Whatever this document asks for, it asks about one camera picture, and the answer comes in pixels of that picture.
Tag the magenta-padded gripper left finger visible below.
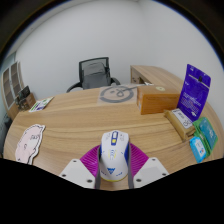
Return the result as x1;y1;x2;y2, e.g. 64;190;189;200
58;144;103;190

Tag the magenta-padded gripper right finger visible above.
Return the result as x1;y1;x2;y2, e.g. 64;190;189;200
127;142;170;190

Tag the white blue computer mouse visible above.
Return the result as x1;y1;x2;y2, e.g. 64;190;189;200
99;129;130;183

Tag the pink pig-shaped mouse pad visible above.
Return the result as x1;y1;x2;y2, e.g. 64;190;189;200
14;123;46;166

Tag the blue packet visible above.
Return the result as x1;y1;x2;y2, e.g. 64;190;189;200
188;135;208;164

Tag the tan kraft paper package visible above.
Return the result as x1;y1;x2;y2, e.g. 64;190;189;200
163;108;196;141

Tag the green packet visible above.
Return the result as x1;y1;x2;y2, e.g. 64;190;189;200
192;116;219;158

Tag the orange-brown wooden box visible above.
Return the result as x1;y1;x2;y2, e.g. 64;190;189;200
136;85;181;116

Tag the white printed leaflet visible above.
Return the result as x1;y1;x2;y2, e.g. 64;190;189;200
28;96;55;113

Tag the brown cardboard box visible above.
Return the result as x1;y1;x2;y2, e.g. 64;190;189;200
14;92;37;112

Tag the dark chair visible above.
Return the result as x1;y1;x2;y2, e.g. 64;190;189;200
0;113;13;149

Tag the low wooden cabinet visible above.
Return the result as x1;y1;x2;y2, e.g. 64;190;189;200
5;94;37;121

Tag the purple pouch bag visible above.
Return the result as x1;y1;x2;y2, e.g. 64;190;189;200
177;63;212;122

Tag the black cardboard box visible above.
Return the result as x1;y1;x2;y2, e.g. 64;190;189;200
17;85;32;100

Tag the wooden side desk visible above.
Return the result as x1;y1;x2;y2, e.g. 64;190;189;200
129;64;186;89

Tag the grey backpack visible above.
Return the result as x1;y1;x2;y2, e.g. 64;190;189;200
82;61;112;90

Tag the black mesh office chair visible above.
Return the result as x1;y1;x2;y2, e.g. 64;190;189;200
65;56;122;93

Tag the wooden shelf unit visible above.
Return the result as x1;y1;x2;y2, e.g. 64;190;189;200
0;60;24;111

